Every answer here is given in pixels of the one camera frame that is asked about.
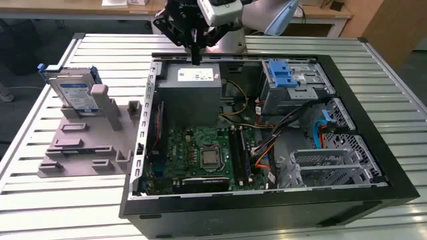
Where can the hard disk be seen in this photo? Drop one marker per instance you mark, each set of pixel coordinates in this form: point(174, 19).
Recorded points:
point(75, 95)

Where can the metal drive cage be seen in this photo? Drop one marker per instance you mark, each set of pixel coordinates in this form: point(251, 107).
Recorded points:
point(301, 93)

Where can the black RAM slot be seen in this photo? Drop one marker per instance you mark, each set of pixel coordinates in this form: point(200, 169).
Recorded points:
point(236, 155)

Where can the blue green RAM stick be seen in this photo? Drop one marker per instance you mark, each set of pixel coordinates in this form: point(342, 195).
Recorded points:
point(80, 151)

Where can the small white box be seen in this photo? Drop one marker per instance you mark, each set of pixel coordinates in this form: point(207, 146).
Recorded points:
point(138, 2)

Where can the green motherboard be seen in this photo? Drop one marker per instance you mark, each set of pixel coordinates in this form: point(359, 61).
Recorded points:
point(180, 140)

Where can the blue plastic drive latch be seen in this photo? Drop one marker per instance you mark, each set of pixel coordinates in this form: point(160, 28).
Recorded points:
point(280, 75)

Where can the grey parts rack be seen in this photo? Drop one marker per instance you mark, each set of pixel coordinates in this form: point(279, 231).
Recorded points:
point(94, 135)

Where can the black RAM stick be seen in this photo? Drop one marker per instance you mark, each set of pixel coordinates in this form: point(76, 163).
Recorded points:
point(246, 155)

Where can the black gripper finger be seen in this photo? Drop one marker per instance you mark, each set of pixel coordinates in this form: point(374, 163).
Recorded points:
point(199, 55)
point(167, 27)

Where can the silver CPU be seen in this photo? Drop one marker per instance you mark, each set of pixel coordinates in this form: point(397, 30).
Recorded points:
point(210, 158)

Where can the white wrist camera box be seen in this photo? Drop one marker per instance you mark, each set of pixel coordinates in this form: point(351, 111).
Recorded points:
point(220, 12)

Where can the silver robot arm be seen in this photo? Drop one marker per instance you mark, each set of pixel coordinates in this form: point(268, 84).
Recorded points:
point(230, 43)

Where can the black PC case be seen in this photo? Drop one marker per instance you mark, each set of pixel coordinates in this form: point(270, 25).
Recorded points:
point(234, 215)

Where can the grey chair base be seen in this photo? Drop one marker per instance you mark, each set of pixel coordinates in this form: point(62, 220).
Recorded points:
point(7, 96)

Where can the metal disk bay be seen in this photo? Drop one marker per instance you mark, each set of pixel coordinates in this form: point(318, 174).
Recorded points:
point(330, 167)

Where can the wooden desk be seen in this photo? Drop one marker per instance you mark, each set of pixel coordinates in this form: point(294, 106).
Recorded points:
point(100, 11)

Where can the small black box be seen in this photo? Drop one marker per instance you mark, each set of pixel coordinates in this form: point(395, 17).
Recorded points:
point(337, 6)

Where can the grey power supply unit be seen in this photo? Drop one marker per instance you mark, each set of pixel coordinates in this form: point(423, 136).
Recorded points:
point(190, 105)

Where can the black graphics card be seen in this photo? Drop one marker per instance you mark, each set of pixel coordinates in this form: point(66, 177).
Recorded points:
point(203, 184)

